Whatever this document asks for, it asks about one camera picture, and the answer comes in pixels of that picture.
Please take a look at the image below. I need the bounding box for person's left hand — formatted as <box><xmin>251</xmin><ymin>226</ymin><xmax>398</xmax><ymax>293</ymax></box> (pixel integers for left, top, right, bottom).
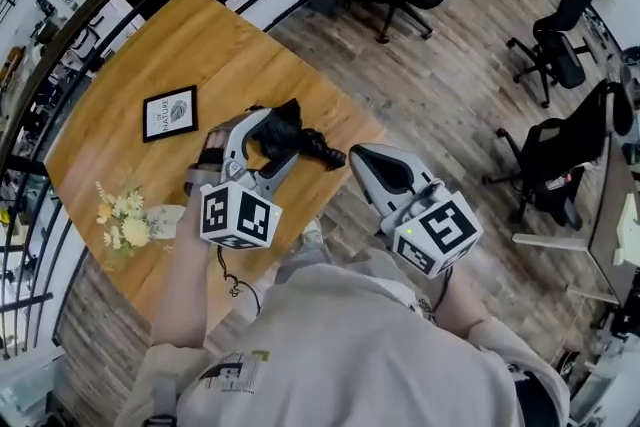
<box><xmin>196</xmin><ymin>126</ymin><xmax>226</xmax><ymax>169</ymax></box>

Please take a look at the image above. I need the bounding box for yellow white flower bouquet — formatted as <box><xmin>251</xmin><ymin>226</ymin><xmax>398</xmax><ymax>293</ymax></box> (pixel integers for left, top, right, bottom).
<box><xmin>93</xmin><ymin>168</ymin><xmax>174</xmax><ymax>272</ymax></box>

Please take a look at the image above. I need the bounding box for black umbrella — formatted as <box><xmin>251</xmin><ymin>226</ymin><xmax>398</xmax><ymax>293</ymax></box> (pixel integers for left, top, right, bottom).
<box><xmin>244</xmin><ymin>97</ymin><xmax>348</xmax><ymax>173</ymax></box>

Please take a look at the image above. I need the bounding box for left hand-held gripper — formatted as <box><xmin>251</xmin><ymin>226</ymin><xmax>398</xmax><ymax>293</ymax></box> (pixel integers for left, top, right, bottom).
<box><xmin>199</xmin><ymin>107</ymin><xmax>302</xmax><ymax>251</ymax></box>

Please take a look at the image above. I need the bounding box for black framed leaf picture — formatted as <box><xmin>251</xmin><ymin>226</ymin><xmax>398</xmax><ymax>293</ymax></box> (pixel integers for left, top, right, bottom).
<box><xmin>141</xmin><ymin>84</ymin><xmax>199</xmax><ymax>144</ymax></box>

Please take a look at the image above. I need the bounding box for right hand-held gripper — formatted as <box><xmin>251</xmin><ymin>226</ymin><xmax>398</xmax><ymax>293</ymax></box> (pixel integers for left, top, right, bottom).
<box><xmin>348</xmin><ymin>142</ymin><xmax>485</xmax><ymax>279</ymax></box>

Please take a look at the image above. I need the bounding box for grey desk with white legs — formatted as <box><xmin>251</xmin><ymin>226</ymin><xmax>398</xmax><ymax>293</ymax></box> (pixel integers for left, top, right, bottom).
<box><xmin>510</xmin><ymin>133</ymin><xmax>640</xmax><ymax>307</ymax></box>

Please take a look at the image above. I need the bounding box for person's beige sweatshirt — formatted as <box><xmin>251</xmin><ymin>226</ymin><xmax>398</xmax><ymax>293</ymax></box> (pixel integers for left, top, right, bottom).
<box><xmin>113</xmin><ymin>259</ymin><xmax>572</xmax><ymax>427</ymax></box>

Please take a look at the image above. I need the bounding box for grey wrist strap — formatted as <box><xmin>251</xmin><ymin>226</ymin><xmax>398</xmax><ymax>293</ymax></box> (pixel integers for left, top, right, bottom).
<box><xmin>183</xmin><ymin>163</ymin><xmax>222</xmax><ymax>199</ymax></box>

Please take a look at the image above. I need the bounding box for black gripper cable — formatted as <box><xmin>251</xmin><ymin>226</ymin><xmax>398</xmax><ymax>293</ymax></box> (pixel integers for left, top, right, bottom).
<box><xmin>216</xmin><ymin>246</ymin><xmax>265</xmax><ymax>317</ymax></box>
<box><xmin>418</xmin><ymin>266</ymin><xmax>455</xmax><ymax>317</ymax></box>

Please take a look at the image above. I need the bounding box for person's right forearm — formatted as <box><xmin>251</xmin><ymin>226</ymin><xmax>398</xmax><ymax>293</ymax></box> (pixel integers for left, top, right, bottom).
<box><xmin>431</xmin><ymin>264</ymin><xmax>497</xmax><ymax>342</ymax></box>

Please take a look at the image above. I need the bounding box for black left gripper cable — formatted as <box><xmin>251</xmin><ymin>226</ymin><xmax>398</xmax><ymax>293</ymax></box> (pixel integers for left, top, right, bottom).
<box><xmin>216</xmin><ymin>246</ymin><xmax>265</xmax><ymax>317</ymax></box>

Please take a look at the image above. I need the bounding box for white flower vase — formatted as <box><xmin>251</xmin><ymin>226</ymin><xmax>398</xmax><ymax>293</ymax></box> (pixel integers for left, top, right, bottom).
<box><xmin>147</xmin><ymin>203</ymin><xmax>187</xmax><ymax>242</ymax></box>

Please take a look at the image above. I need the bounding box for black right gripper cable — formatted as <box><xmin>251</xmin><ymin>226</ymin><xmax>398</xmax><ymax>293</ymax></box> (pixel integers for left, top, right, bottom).
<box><xmin>418</xmin><ymin>266</ymin><xmax>455</xmax><ymax>317</ymax></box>

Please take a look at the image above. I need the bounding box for person's left forearm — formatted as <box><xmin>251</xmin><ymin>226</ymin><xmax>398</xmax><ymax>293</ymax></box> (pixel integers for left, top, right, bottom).
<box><xmin>148</xmin><ymin>194</ymin><xmax>222</xmax><ymax>352</ymax></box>

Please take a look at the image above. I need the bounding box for person's light shoe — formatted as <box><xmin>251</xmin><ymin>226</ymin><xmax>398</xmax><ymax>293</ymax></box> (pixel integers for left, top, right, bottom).
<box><xmin>298</xmin><ymin>218</ymin><xmax>325</xmax><ymax>247</ymax></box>

